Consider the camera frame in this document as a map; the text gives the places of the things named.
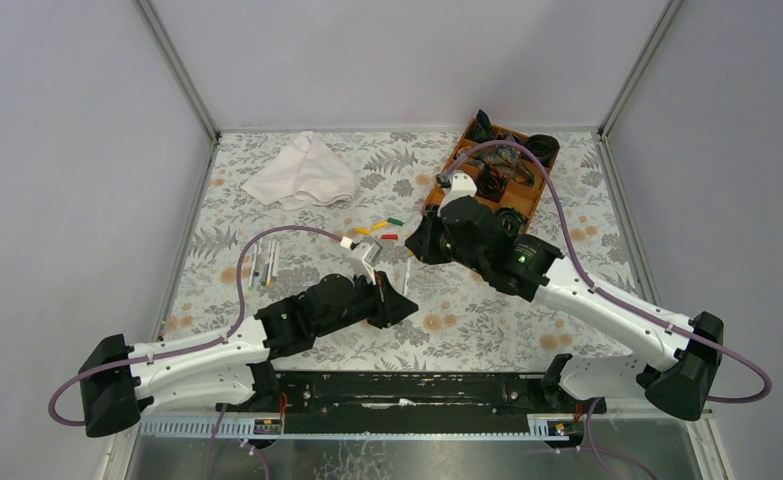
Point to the white marker green end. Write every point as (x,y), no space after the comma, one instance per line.
(252,265)

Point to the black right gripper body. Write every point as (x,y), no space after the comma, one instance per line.
(435,240)

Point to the patterned fabric strip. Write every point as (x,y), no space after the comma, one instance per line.
(504,159)

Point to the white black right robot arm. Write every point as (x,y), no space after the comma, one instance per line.
(671,363)

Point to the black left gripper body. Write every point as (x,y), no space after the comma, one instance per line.
(378,302)

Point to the dark rolled fabric back right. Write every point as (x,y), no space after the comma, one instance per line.
(544,147)

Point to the wooden compartment tray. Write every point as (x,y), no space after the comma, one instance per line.
(506,179)

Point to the white marker middle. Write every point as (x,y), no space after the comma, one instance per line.
(265,261)

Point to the dark rolled fabric front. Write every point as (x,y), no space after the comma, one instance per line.
(512,220)

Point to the dark folded fabric back left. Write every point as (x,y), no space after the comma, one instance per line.
(481,129)

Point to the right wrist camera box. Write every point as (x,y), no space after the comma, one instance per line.
(455,185)

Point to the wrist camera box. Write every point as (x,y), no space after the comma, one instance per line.
(362,258)
(455,185)

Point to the white crumpled cloth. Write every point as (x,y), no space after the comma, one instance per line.
(306,172)

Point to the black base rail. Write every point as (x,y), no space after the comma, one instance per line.
(425,403)

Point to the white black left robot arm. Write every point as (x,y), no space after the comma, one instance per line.
(123,382)

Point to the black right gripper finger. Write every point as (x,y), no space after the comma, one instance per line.
(431,222)
(425,245)

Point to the white marker grey tip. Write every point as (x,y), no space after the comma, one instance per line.
(261,244)

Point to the dark rolled fabric centre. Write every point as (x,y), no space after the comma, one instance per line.
(490,184)

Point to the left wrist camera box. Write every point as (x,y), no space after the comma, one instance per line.
(362,258)

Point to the dark rolled fabric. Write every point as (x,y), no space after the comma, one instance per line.
(512,220)
(490,184)
(544,147)

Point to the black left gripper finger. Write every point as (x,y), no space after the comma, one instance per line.
(386,320)
(391,302)

